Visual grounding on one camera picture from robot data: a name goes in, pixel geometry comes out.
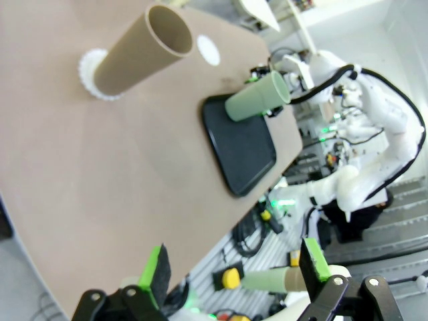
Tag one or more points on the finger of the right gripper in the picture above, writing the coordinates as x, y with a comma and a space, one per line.
272, 112
262, 72

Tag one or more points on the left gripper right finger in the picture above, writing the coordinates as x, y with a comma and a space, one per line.
314, 267

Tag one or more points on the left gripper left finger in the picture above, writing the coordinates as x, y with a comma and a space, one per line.
157, 277

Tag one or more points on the pale green plastic cup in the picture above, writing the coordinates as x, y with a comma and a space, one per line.
250, 100

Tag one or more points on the brown plastic cup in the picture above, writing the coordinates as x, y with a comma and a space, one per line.
133, 53

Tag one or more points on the white scalloped paper coaster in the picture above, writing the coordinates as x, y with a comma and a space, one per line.
87, 67
208, 50

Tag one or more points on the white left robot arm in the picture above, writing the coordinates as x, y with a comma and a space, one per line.
294, 309

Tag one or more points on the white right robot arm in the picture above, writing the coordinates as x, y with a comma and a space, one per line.
394, 127

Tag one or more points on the green and brown stacked cups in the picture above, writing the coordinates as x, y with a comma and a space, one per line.
267, 279

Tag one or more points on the small yellow box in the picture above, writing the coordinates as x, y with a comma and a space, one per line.
295, 258

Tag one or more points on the black plastic tray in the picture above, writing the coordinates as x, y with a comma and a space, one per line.
244, 150

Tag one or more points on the small yellow round button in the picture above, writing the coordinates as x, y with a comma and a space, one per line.
265, 215

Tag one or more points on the yellow emergency stop button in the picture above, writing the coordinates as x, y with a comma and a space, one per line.
230, 279

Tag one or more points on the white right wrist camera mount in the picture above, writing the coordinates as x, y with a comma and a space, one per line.
297, 68

